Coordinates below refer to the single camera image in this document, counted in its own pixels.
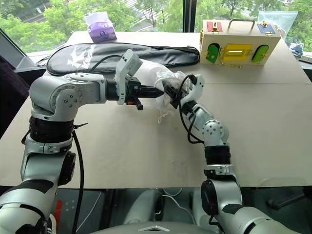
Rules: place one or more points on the black window frame post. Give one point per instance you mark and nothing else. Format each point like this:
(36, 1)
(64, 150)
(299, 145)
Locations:
(189, 14)

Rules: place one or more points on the grey laptop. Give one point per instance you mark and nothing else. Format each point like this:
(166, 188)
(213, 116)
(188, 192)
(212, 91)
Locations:
(12, 52)

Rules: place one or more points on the black racket bag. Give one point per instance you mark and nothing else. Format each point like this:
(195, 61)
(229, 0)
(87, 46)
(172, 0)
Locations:
(102, 56)

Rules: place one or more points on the purple tissue pack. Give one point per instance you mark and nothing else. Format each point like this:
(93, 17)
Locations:
(101, 31)

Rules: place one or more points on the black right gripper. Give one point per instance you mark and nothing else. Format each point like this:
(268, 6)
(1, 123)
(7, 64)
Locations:
(176, 98)

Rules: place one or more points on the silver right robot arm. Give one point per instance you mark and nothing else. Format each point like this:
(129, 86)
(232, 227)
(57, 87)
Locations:
(214, 131)

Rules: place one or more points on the wooden latch box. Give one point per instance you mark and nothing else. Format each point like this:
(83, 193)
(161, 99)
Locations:
(239, 46)

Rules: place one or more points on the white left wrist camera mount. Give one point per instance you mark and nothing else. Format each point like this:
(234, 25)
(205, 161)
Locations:
(130, 62)

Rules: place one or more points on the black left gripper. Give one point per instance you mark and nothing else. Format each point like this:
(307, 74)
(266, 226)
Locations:
(132, 85)

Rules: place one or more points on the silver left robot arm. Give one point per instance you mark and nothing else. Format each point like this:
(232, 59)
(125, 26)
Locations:
(61, 93)

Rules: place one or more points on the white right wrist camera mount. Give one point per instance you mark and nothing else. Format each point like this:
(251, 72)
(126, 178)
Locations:
(198, 85)

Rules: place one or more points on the silver robot torso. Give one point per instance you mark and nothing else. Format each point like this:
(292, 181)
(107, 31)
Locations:
(156, 229)

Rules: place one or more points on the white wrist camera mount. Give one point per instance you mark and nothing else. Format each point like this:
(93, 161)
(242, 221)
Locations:
(130, 62)
(198, 85)

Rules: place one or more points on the grey rounded shape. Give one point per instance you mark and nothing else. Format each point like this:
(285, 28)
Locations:
(142, 207)

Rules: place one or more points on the dark purple chair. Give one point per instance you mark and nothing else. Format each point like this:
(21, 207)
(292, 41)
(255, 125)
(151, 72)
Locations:
(11, 97)

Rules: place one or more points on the clear plastic zip bag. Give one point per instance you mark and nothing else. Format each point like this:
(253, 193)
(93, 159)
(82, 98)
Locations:
(280, 20)

